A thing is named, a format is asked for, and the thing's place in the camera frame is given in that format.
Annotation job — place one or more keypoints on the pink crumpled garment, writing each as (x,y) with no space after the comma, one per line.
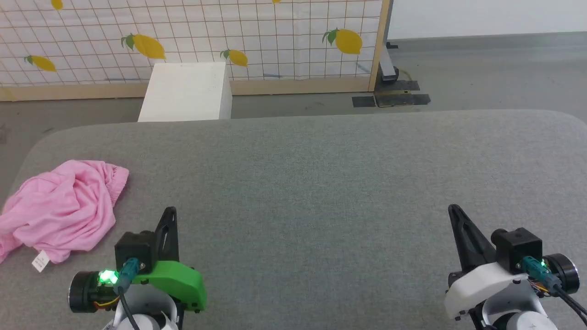
(64,206)

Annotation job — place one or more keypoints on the grey metal stand leg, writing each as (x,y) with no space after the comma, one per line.
(390,64)

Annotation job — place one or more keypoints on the lemon print grid panel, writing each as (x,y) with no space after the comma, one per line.
(197,32)

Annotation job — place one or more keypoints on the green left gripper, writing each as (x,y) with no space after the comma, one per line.
(176,279)

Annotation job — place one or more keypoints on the long black tape patch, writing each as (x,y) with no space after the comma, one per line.
(403,85)
(406,100)

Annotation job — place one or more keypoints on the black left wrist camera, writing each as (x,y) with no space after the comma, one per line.
(135,250)

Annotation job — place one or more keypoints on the white box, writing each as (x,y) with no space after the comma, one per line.
(188,91)

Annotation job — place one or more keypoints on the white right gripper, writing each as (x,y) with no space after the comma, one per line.
(481,284)

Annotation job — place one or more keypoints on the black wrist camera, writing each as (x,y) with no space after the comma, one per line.
(135,250)
(518,247)

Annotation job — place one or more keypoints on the plain white board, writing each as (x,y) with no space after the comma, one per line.
(486,16)

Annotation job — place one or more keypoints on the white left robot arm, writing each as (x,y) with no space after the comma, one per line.
(85,291)

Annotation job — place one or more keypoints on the small black tape patch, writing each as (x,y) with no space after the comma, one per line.
(363,101)

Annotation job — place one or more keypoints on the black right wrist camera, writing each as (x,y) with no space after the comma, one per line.
(518,247)

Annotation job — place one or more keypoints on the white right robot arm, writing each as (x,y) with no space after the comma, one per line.
(565,272)

